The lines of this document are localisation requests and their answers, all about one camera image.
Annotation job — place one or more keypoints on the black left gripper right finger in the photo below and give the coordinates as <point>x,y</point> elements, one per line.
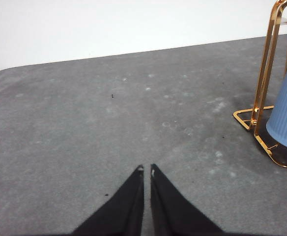
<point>175,216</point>

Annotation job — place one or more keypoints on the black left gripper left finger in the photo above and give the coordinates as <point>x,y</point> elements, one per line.
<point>121,214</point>

